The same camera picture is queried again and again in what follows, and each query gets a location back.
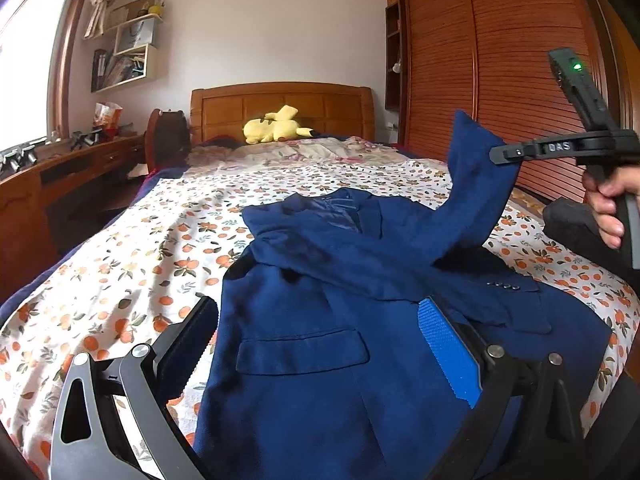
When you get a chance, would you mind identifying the navy blue suit jacket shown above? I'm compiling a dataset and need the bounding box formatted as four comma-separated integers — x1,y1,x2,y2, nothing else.
194,112,611,479

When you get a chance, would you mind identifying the grey sleeved right forearm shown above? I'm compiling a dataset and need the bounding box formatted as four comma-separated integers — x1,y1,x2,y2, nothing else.
542,198,639,278

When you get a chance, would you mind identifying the person's right hand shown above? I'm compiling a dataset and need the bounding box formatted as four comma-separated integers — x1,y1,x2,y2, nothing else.
582,166,640,249

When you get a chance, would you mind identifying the wooden louvered wardrobe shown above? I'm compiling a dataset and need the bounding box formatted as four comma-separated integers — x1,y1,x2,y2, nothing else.
383,0,632,206

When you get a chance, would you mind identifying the wooden bed headboard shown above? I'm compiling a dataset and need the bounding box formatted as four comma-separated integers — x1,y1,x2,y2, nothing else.
188,81,377,148

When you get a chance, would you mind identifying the floral beige quilt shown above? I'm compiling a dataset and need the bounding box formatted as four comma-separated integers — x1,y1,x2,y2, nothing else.
186,136,410,169

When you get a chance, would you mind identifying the orange print white bedsheet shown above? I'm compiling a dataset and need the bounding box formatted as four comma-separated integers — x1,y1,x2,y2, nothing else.
1,158,639,479

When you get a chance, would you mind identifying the yellow Pikachu plush toy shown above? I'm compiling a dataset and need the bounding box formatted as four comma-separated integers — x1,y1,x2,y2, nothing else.
243,105,314,145

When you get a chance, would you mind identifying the wooden desk with cabinets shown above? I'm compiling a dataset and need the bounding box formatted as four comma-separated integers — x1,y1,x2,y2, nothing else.
0,136,144,300

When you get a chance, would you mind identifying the brown chair with backpack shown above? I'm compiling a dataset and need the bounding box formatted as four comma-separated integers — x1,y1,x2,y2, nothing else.
126,108,191,180

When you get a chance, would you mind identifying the orange gift bag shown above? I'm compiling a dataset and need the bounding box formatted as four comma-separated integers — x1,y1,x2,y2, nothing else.
93,102,122,139

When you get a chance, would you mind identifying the white wall shelf unit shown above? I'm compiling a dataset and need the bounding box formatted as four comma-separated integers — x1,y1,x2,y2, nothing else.
91,0,164,93

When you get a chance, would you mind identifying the window with white frame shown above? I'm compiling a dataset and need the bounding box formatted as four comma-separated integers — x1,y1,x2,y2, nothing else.
0,0,85,150

